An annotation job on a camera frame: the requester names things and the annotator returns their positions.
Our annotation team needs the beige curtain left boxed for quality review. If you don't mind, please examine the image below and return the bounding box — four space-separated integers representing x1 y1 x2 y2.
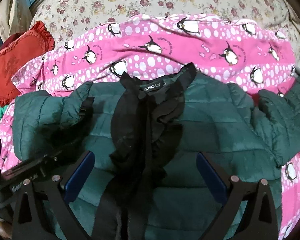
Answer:
0 0 33 42

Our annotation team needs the red heart ruffled pillow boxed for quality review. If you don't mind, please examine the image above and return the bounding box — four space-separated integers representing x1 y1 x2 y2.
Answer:
0 21 55 107

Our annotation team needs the dark green puffer jacket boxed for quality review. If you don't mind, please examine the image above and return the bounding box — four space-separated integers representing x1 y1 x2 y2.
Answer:
12 63 300 239

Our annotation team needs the floral quilt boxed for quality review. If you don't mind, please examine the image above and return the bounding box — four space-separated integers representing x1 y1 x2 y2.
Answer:
33 0 300 69

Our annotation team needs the pink penguin blanket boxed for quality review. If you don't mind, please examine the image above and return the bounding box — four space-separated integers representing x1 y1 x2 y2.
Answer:
0 14 300 239

